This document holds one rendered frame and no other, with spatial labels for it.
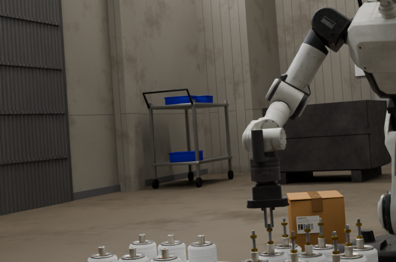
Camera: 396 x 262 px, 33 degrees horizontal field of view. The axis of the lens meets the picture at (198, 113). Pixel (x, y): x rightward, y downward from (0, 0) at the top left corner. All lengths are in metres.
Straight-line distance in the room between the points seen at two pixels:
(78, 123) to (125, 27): 1.35
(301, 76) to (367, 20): 0.27
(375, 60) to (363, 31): 0.10
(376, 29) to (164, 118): 6.78
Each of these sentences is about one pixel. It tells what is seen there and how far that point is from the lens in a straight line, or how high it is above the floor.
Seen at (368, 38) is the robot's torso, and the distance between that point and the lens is 2.14.
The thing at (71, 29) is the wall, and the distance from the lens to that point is 7.29.
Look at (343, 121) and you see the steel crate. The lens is 7.03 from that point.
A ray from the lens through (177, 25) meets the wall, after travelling 9.32.
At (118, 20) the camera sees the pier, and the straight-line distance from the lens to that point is 7.81.
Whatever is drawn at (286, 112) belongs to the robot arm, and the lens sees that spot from 2.14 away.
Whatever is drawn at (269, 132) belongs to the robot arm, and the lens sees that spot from 1.98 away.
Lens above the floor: 0.63
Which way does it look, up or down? 1 degrees up
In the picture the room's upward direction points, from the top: 4 degrees counter-clockwise
